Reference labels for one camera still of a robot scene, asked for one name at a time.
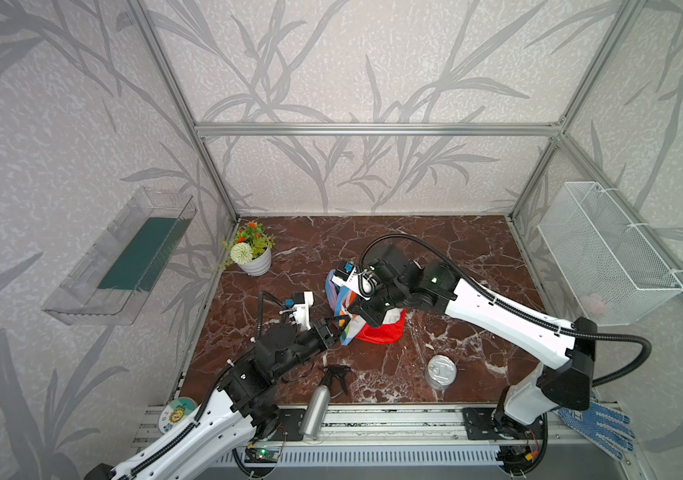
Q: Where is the red white rainbow kids jacket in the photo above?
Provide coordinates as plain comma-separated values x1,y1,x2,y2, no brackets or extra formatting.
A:
326,264,407,345

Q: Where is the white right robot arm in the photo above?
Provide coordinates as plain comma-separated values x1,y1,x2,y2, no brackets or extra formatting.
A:
333,245,597,429

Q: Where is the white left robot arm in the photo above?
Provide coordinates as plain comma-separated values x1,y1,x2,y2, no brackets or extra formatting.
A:
86,315,349,479

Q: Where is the silver spray bottle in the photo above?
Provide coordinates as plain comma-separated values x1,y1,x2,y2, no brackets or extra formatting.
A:
300,364,351,440

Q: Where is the potted artificial flower plant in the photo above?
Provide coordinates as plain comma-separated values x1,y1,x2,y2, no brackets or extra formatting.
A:
220,220,275,277

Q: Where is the green circuit board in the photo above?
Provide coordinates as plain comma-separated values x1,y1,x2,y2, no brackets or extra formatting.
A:
243,445,284,464

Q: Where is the green white tape roll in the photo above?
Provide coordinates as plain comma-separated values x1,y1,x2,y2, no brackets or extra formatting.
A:
158,397,198,434

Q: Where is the pink object in basket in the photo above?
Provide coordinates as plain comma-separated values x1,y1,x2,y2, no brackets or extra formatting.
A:
579,293,609,318

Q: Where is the blue white work glove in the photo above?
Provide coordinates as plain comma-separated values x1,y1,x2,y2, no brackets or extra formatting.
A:
555,401,635,461

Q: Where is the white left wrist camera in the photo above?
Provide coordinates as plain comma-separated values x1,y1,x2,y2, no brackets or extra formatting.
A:
281,291,315,332

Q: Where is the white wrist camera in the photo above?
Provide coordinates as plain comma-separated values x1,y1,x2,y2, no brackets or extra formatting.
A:
281,291,315,332
332,261,375,299

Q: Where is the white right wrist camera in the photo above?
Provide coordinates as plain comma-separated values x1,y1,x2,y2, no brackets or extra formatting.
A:
332,261,375,299

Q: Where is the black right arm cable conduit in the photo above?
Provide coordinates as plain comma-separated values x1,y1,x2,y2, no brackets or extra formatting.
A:
357,232,653,388

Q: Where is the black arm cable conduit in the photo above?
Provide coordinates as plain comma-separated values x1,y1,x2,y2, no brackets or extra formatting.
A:
128,290,286,478
357,232,653,388

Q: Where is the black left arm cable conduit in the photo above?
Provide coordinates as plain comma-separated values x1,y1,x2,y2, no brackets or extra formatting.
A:
128,290,286,478

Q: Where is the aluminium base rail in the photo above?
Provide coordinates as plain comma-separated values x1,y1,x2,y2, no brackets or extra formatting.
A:
130,403,607,469

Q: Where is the aluminium cage frame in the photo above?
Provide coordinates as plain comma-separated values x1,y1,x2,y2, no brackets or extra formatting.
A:
124,0,683,457

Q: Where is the clear plastic wall shelf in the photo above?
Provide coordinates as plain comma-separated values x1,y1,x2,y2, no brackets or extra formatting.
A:
42,187,198,326

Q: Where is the white wire mesh basket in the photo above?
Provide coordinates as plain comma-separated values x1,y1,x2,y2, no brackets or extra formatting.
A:
539,181,683,327

